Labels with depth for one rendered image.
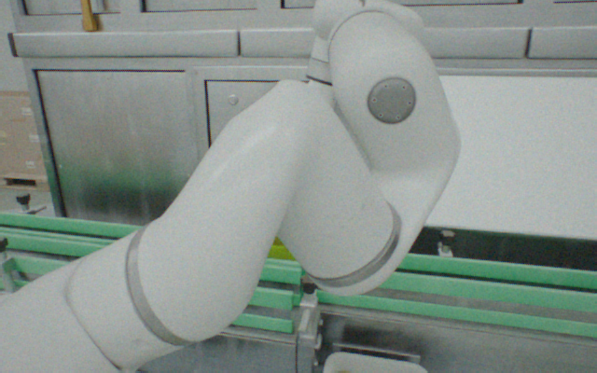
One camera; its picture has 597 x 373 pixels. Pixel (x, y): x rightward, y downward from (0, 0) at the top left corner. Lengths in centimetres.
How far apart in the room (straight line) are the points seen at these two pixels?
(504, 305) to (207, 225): 65
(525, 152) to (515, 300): 28
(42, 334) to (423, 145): 28
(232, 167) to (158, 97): 77
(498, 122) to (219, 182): 68
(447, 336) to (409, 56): 58
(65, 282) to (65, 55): 82
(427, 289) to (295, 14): 59
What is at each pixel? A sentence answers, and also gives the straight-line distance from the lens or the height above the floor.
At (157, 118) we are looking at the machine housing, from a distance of 97.
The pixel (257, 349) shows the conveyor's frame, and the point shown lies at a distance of 72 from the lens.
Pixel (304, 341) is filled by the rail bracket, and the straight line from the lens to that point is 67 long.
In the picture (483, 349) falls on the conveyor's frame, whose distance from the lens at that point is 81.
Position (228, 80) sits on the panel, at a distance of 85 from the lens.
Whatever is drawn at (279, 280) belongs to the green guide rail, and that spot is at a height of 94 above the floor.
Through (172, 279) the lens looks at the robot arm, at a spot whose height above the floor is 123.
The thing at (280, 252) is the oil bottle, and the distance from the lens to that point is 75.
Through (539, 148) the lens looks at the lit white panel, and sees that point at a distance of 86.
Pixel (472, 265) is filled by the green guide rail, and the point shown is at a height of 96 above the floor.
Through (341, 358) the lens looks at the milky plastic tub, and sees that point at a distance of 73.
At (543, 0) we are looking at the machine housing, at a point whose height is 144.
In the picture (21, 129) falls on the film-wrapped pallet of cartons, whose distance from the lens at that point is 461.
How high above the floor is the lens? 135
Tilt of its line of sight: 18 degrees down
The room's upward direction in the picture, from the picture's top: straight up
